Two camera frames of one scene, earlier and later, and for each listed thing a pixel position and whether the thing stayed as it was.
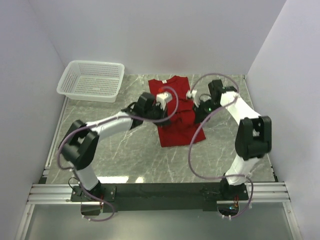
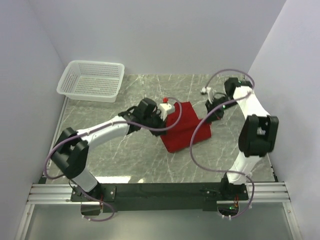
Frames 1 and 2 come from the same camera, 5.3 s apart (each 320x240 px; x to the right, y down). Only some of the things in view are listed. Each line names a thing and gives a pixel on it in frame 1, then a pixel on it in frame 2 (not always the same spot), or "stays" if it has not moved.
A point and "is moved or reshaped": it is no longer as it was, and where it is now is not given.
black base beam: [160, 197] stays
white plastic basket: [94, 81] stays
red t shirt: [181, 128] is moved or reshaped
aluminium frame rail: [44, 193] stays
